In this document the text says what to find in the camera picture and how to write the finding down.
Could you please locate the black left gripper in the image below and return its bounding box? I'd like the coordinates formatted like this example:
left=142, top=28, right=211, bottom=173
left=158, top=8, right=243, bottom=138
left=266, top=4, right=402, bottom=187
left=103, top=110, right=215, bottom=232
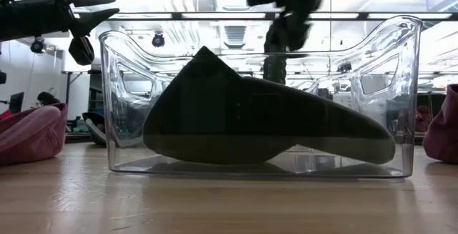
left=0, top=0, right=120, bottom=42

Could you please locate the dark cloth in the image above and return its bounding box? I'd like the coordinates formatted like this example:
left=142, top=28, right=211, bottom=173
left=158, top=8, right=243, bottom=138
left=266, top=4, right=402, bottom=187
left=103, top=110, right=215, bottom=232
left=142, top=46, right=396, bottom=166

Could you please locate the maroon baseball cap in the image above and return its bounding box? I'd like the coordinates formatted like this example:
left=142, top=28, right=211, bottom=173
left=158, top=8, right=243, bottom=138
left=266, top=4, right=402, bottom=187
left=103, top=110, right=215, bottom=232
left=0, top=102, right=69, bottom=166
left=423, top=83, right=458, bottom=165

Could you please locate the black track spotlight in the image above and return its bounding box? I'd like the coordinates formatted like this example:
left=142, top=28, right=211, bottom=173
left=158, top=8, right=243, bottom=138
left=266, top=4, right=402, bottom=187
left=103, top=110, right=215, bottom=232
left=29, top=36, right=47, bottom=55
left=151, top=32, right=166, bottom=48

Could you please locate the person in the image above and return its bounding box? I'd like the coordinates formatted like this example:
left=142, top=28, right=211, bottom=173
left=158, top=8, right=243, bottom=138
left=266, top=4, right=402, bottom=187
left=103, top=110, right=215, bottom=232
left=36, top=91, right=62, bottom=107
left=414, top=104, right=433, bottom=134

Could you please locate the black computer monitor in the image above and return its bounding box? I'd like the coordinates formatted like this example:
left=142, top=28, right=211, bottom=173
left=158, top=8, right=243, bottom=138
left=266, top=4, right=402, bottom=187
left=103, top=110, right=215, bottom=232
left=9, top=91, right=25, bottom=115

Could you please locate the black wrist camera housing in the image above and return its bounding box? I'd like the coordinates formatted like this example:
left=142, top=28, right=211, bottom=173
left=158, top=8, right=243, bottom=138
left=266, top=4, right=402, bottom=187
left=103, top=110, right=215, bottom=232
left=67, top=35, right=96, bottom=67

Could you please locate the black aluminium rig frame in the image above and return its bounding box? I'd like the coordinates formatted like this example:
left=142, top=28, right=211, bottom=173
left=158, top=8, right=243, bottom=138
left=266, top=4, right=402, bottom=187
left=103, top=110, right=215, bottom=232
left=73, top=11, right=458, bottom=21

